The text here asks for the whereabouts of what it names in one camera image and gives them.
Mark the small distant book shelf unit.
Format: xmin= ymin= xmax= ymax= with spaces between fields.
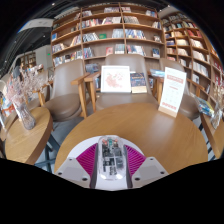
xmin=19 ymin=51 xmax=37 ymax=69

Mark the brown padded wooden armchair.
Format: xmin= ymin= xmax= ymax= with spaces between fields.
xmin=154 ymin=58 xmax=203 ymax=121
xmin=43 ymin=59 xmax=91 ymax=123
xmin=84 ymin=53 xmax=164 ymax=113

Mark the white hanging ceiling sign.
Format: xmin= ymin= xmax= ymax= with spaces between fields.
xmin=18 ymin=18 xmax=54 ymax=33

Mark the round wooden side table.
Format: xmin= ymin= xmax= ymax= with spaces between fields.
xmin=3 ymin=106 xmax=54 ymax=166
xmin=199 ymin=111 xmax=224 ymax=161

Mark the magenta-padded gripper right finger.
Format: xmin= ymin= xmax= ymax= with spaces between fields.
xmin=124 ymin=143 xmax=169 ymax=190

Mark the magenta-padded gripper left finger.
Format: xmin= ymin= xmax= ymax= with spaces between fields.
xmin=54 ymin=143 xmax=99 ymax=190

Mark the light blue book stack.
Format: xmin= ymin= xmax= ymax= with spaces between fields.
xmin=149 ymin=68 xmax=166 ymax=79

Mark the white framed picture, red print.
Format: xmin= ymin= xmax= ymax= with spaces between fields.
xmin=100 ymin=64 xmax=132 ymax=94

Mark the wide wooden book shelf unit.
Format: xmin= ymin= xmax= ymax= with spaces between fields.
xmin=49 ymin=3 xmax=166 ymax=68

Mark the transparent computer mouse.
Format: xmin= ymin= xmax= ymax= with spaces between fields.
xmin=96 ymin=134 xmax=129 ymax=182

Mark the white sign in wooden stand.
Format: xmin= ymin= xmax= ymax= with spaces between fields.
xmin=157 ymin=66 xmax=188 ymax=119

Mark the glass vase with pink flowers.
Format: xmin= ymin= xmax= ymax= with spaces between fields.
xmin=6 ymin=64 xmax=46 ymax=131

